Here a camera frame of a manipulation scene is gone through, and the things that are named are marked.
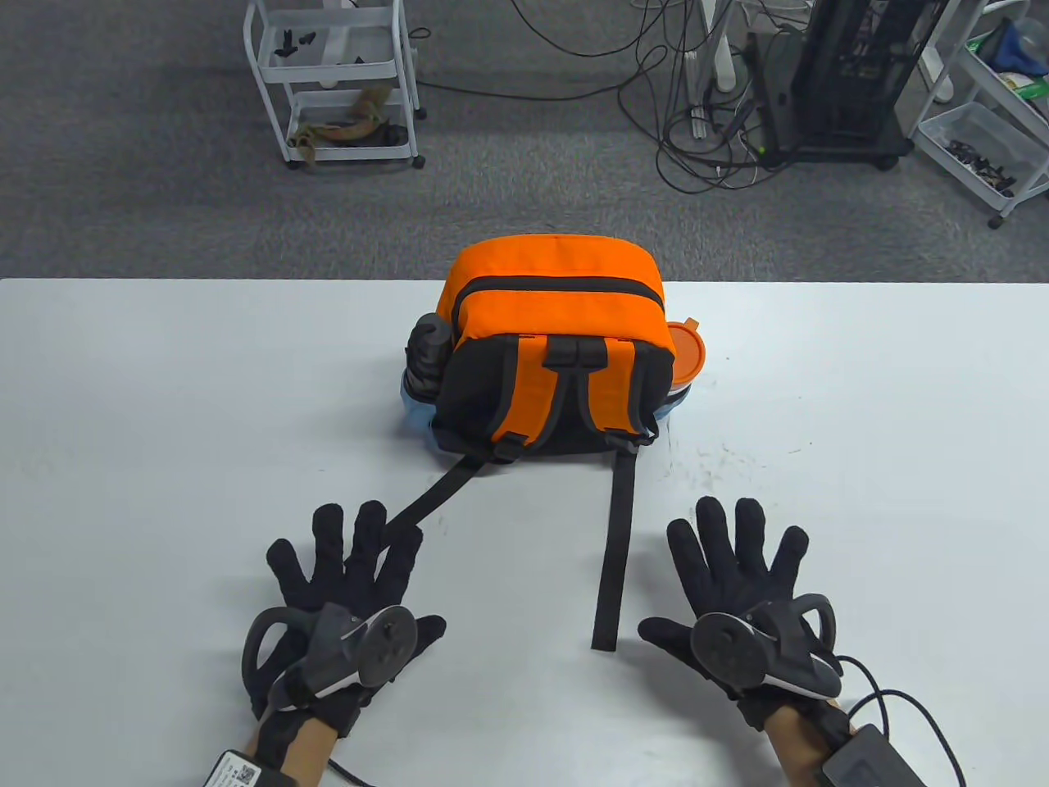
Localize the person's left hand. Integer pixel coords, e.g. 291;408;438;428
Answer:
244;502;447;739

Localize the person's right hand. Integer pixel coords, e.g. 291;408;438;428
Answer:
638;496;845;732

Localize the clear bottle orange lid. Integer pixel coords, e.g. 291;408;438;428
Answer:
665;317;708;412

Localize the black umbrella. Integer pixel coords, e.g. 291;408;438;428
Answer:
406;312;454;404

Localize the orange and blue school bag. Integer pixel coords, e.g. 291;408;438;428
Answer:
385;234;683;653

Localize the black tracking controller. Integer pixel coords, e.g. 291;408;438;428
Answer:
242;605;418;713
691;594;846;701

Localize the black wrist module white label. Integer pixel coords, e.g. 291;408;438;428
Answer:
201;750;284;787

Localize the black equipment rack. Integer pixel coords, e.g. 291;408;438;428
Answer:
748;0;953;172

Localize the white rolling cart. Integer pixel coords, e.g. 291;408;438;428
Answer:
243;0;428;174

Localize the white table leg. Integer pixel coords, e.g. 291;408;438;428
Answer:
684;0;740;140

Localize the tangle of black floor cables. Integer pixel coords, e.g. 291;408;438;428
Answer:
408;0;789;195

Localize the brown cloth strap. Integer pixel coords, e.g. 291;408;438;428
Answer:
287;82;396;172

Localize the white wire shelf cart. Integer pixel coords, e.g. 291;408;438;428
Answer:
908;0;1049;230

